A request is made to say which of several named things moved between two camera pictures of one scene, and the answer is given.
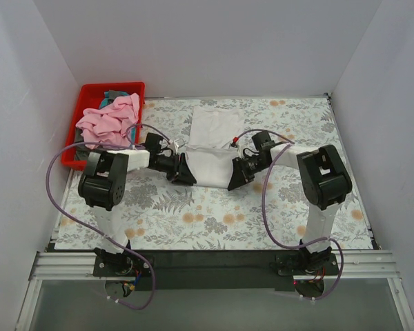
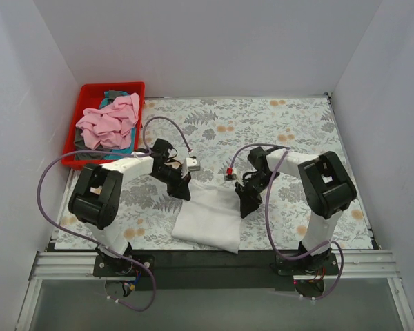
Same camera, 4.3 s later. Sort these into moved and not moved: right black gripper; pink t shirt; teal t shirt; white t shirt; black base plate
Moved: white t shirt; right black gripper
Not moved: pink t shirt; teal t shirt; black base plate
